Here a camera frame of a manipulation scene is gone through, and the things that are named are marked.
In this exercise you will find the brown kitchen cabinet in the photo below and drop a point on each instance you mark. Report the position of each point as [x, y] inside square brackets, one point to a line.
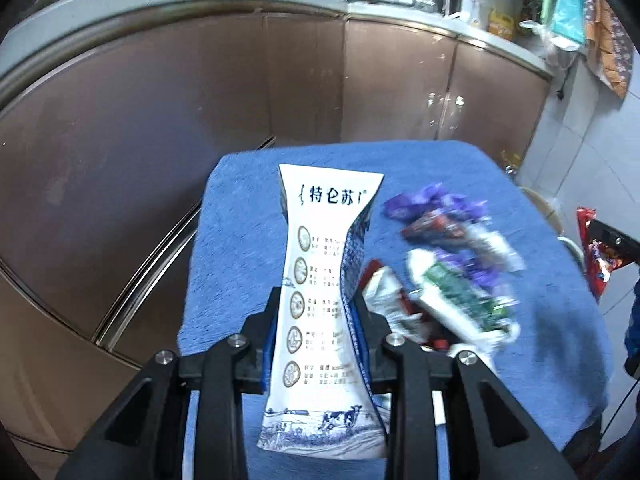
[108, 137]

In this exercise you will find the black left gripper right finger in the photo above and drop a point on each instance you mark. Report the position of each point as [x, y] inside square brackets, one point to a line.
[452, 411]

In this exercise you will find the purple candy wrapper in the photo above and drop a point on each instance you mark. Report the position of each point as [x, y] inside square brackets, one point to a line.
[409, 206]

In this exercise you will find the dark red clear wrapper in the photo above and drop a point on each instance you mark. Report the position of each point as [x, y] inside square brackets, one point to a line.
[490, 246]

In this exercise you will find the green white snack wrapper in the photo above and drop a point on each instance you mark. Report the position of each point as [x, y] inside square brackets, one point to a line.
[475, 303]

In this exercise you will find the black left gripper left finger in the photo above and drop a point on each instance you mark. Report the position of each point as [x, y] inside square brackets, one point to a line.
[142, 434]

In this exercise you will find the red white snack bag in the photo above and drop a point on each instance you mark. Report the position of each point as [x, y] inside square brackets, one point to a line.
[383, 293]

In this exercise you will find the teal hanging bag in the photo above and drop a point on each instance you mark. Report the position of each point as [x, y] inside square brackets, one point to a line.
[568, 20]

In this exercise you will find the yellow detergent bottle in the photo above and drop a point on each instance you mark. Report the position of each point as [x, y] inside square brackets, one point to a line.
[501, 25]

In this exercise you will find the white blue milk carton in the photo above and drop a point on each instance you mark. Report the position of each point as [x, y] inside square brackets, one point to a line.
[320, 402]

